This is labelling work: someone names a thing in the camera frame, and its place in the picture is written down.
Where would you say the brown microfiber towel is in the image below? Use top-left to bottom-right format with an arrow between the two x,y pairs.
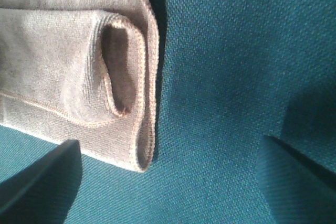
1,0 -> 159,173

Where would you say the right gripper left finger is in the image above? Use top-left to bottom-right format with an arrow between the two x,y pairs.
1,140 -> 80,223

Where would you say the black table cloth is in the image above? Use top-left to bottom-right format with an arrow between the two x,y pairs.
1,0 -> 335,223

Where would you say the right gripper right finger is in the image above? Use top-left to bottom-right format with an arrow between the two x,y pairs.
258,136 -> 335,223

